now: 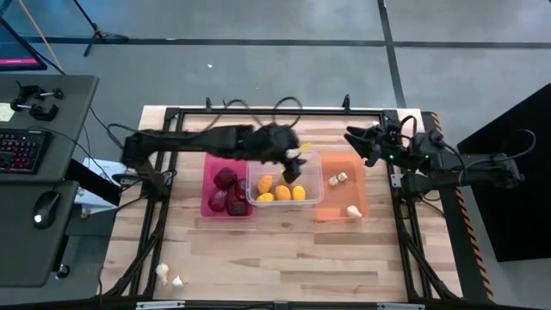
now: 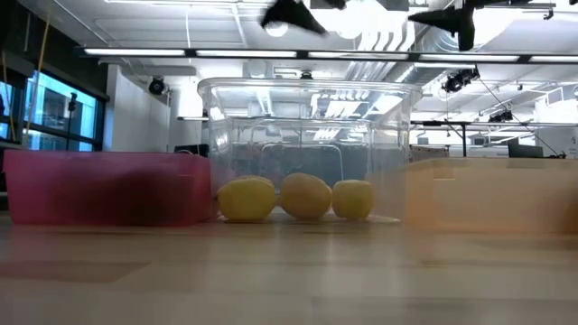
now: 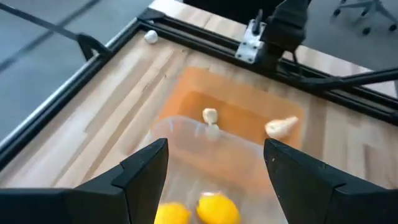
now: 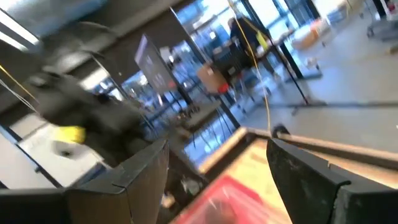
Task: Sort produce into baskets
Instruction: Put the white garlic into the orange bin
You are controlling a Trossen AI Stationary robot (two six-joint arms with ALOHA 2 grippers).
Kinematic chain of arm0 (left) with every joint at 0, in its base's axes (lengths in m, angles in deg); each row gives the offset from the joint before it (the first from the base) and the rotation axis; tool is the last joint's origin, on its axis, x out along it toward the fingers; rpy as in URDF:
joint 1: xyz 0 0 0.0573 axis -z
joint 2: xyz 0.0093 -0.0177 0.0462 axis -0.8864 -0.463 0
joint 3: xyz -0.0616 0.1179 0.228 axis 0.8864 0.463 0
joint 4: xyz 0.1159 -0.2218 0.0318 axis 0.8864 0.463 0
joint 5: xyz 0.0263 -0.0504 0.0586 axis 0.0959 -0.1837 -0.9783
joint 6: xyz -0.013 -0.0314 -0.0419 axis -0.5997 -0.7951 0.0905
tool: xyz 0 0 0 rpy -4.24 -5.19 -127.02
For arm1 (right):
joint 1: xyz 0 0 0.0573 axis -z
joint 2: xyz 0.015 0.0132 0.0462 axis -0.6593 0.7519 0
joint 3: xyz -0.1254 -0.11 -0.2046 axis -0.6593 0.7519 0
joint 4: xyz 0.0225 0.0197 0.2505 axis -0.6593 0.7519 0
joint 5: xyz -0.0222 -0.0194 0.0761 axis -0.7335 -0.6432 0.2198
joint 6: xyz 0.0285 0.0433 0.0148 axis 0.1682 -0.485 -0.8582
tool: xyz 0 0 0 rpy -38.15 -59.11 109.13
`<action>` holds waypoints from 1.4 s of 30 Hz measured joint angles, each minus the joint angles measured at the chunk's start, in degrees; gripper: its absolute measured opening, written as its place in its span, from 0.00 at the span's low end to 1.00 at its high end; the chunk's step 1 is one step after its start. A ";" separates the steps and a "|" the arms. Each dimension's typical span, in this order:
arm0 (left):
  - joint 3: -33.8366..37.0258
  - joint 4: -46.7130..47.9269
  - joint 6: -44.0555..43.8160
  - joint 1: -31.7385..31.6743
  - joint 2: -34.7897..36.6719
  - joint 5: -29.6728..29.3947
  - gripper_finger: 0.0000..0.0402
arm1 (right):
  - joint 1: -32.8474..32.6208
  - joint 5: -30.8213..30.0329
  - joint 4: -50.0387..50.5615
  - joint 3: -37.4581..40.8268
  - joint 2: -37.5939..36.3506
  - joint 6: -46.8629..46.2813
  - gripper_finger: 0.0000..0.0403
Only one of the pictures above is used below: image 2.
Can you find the clear plastic bin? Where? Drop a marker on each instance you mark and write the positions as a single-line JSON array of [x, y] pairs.
[[307, 135]]

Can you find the background table frame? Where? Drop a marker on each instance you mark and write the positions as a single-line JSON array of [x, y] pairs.
[[463, 135]]

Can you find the black wall camera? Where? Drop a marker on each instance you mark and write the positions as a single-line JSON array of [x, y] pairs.
[[156, 86]]

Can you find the large yellow lemon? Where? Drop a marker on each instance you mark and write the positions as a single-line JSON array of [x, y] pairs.
[[246, 199], [261, 179], [304, 196]]

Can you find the black ceiling light rail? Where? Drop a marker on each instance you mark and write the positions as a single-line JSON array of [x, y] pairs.
[[280, 53]]

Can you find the large window with dark frame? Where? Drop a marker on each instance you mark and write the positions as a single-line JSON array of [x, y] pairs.
[[54, 113]]

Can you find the orange translucent plastic bin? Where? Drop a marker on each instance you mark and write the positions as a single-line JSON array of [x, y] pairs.
[[492, 198]]

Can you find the black stand by window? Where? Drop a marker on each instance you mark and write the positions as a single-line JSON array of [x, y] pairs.
[[71, 106]]

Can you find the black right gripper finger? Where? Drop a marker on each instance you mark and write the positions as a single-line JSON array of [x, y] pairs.
[[440, 19], [466, 29]]

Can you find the dark red produce item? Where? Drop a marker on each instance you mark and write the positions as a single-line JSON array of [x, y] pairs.
[[142, 198]]

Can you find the black ceiling bar fixture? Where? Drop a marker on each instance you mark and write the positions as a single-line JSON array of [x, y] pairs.
[[515, 5]]

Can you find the bright white ceiling panel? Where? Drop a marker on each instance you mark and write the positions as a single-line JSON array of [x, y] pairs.
[[361, 18]]

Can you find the dark background monitor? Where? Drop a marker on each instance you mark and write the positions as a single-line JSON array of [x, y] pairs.
[[192, 150], [525, 151]]

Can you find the round yellow fruit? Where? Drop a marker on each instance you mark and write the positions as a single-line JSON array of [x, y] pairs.
[[353, 199]]

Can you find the pink translucent plastic bin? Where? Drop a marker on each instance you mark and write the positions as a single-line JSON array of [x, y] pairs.
[[58, 189]]

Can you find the silver spiral air duct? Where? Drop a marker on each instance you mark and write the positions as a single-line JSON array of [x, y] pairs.
[[492, 31]]

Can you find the black dome ceiling sensor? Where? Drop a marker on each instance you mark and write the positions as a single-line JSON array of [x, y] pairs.
[[306, 75]]

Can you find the small black overhead camera rig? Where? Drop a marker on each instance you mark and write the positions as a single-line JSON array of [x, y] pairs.
[[500, 116]]

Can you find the white ceiling pipes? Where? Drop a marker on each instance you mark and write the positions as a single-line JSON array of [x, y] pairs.
[[388, 38]]

